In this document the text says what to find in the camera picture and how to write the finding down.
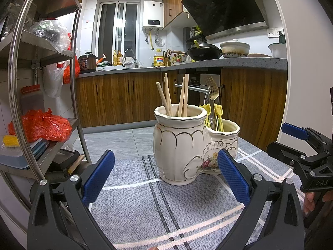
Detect sliding glass window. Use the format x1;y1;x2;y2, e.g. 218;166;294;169
97;1;139;65

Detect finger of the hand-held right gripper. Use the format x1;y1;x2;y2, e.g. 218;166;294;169
267;141;333;192
281;122;333;153

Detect large red plastic bag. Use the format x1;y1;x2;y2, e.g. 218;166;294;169
8;109;73;142

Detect grey kitchen countertop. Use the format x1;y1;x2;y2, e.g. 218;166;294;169
78;56;289;78

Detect clear plastic bag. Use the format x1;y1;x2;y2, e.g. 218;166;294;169
28;19;71;53

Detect knife block with scissors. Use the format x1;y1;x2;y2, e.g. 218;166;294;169
163;49;173;67

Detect white water heater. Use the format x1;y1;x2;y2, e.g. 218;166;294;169
142;0;164;30

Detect hanging white plastic bag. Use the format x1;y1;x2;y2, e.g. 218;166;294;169
43;61;65;98

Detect white bowl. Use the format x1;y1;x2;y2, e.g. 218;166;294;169
268;42;287;58

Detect cream ceramic double utensil holder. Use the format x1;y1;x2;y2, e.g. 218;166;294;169
153;105;240;186

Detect white board with red grip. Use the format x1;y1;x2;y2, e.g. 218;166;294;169
21;84;42;110

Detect hanging red plastic bag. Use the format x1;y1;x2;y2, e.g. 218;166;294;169
63;32;81;84

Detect yellow plastic spoon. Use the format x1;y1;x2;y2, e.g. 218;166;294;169
200;104;212;129
215;104;225;132

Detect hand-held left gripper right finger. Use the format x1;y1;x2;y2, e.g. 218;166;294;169
217;148;306;250

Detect wooden handled tool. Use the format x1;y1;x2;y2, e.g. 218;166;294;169
62;154;86;176

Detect black spice rack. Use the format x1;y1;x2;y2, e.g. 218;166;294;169
185;26;207;45

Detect wooden wall cabinet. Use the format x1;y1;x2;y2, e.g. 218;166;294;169
162;0;201;30

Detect gold metal fork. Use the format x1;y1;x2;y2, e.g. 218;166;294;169
207;75;221;131

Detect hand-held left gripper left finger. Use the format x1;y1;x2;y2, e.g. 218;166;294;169
27;150;117;250

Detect stacked plastic containers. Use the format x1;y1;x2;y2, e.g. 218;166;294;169
0;138;50;170

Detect dark electric pressure cooker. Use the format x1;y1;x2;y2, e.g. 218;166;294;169
78;52;98;73

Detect white ceramic casserole pot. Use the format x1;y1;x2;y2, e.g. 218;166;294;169
220;40;251;58

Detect yellow corn cob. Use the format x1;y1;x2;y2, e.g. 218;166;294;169
2;135;21;148

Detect person's right hand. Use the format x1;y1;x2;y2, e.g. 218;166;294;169
302;191;317;216

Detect grey striped tablecloth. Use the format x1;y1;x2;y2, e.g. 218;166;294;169
90;135;306;250

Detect chrome kitchen faucet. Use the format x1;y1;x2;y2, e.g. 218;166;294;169
123;49;139;69

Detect built-in steel oven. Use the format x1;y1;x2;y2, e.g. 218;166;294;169
177;73;222;110

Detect stainless steel shelf rack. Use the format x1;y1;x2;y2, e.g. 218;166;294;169
0;0;91;209

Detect black range hood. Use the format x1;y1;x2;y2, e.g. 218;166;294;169
181;0;269;41

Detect silver metal spoon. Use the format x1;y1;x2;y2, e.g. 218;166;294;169
204;89;212;110

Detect black wok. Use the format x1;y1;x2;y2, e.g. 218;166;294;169
187;44;223;61

